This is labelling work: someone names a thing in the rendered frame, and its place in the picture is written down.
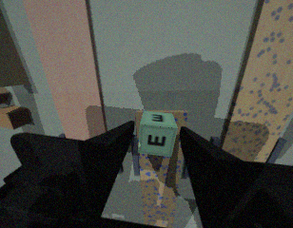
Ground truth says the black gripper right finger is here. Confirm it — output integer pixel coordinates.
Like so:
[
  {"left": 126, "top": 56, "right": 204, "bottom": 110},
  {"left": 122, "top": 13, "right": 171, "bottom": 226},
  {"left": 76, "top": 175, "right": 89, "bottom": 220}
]
[{"left": 180, "top": 126, "right": 293, "bottom": 228}]

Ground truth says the green labelled cube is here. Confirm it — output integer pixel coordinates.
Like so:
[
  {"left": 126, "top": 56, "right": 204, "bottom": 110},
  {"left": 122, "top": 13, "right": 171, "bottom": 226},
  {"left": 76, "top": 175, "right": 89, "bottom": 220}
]
[{"left": 138, "top": 111, "right": 178, "bottom": 157}]

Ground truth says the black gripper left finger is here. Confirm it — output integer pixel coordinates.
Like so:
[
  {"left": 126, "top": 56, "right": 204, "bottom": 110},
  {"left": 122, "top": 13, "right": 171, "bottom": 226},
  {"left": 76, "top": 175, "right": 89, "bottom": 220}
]
[{"left": 10, "top": 121, "right": 134, "bottom": 217}]

